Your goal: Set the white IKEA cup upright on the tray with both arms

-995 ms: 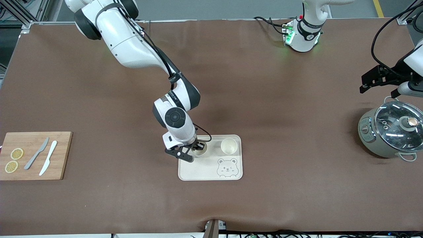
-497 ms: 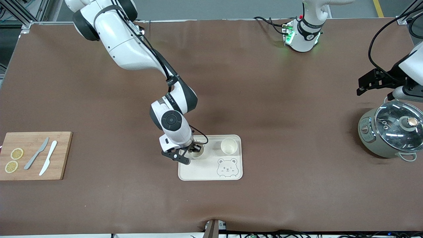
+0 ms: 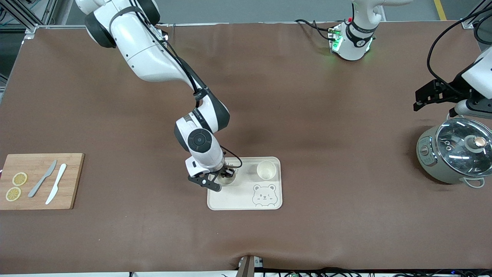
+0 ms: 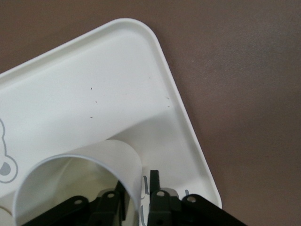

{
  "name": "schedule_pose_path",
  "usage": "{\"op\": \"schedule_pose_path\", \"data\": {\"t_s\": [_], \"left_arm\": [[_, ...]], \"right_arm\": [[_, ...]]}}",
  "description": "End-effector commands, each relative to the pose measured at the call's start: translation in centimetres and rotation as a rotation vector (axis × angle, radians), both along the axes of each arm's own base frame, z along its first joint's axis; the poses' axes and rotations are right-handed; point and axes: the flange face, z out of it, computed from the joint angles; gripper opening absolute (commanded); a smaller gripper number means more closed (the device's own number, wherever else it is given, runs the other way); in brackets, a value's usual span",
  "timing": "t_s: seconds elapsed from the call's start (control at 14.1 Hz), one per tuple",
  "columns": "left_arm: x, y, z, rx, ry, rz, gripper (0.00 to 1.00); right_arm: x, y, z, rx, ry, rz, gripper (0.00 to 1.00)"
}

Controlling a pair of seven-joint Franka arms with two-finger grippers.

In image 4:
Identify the brown table cover mat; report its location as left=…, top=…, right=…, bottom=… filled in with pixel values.
left=0, top=0, right=301, bottom=226

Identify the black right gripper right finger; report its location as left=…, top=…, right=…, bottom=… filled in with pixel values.
left=148, top=169, right=182, bottom=226

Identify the cream bear print tray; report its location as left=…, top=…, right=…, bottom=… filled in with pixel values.
left=0, top=18, right=223, bottom=226

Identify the white plastic cup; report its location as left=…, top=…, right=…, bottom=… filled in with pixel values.
left=13, top=139, right=143, bottom=226

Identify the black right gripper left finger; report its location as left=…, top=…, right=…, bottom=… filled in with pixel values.
left=94, top=180, right=127, bottom=226

